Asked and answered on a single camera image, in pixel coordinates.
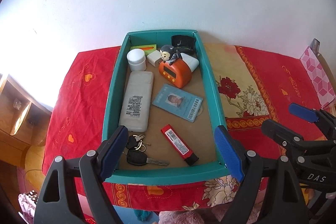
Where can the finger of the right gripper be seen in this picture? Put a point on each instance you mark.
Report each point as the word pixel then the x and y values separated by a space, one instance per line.
pixel 321 118
pixel 293 143

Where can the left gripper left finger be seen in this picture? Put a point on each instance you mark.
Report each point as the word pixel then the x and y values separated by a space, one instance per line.
pixel 58 200

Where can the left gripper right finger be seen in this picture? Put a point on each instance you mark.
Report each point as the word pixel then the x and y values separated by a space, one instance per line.
pixel 283 200

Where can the red marker pen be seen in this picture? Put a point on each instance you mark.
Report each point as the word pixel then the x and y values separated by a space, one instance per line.
pixel 180 145

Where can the blue ID card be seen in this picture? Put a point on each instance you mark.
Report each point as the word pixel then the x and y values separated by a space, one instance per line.
pixel 178 102

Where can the orange monkey timer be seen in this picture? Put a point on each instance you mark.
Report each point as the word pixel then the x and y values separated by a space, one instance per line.
pixel 173 68

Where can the teal cardboard box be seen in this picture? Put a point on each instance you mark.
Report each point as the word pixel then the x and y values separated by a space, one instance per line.
pixel 195 120

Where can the polka dot fabric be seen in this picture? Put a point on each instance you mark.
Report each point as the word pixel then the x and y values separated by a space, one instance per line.
pixel 28 203

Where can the pink geometric box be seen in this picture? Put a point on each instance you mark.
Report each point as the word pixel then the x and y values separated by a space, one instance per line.
pixel 318 76

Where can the red patterned cloth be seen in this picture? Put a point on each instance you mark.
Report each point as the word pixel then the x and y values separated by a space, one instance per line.
pixel 253 85

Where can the wooden bedside shelf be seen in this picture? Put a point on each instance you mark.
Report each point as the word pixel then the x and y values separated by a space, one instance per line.
pixel 23 122

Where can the black keys bunch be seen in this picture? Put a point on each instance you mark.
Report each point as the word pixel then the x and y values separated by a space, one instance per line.
pixel 136 157

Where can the white remote control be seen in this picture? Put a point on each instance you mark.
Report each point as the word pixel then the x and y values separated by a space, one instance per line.
pixel 136 102

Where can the white small tube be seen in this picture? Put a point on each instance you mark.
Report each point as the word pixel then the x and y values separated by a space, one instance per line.
pixel 191 61

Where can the black case with green item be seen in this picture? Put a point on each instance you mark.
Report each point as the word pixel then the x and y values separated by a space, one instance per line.
pixel 184 43

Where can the white USB charger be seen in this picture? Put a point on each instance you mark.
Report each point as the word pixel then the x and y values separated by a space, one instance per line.
pixel 154 58

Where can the white round jar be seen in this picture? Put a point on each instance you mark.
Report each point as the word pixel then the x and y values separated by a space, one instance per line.
pixel 137 60

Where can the green yellow small box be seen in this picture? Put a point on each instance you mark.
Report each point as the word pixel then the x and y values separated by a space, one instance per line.
pixel 148 49

